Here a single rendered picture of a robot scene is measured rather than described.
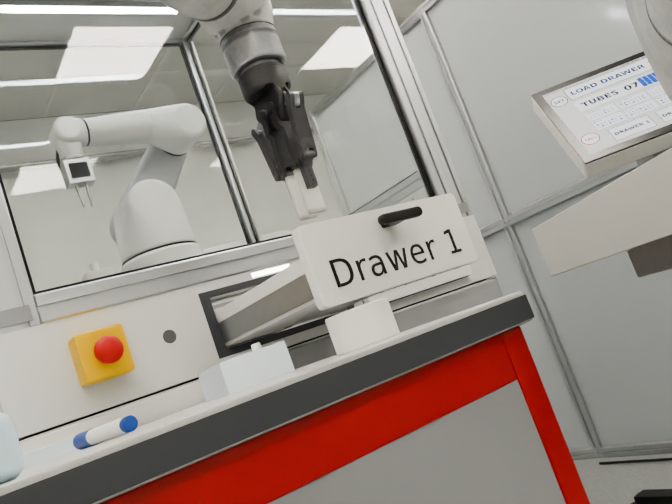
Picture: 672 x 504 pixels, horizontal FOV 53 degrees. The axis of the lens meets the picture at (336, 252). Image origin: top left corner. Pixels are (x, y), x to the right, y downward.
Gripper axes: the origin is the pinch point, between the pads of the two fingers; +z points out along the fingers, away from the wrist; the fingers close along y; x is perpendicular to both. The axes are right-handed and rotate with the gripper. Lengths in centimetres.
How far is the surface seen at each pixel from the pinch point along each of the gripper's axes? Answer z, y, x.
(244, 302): 11.4, 12.9, 8.7
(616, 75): -16, 3, -102
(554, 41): -56, 55, -170
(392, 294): 16.7, 21.8, -26.8
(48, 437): 20.6, 23.5, 38.6
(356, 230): 9.2, -10.3, 1.6
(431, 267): 16.9, -10.2, -8.7
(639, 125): 0, -3, -90
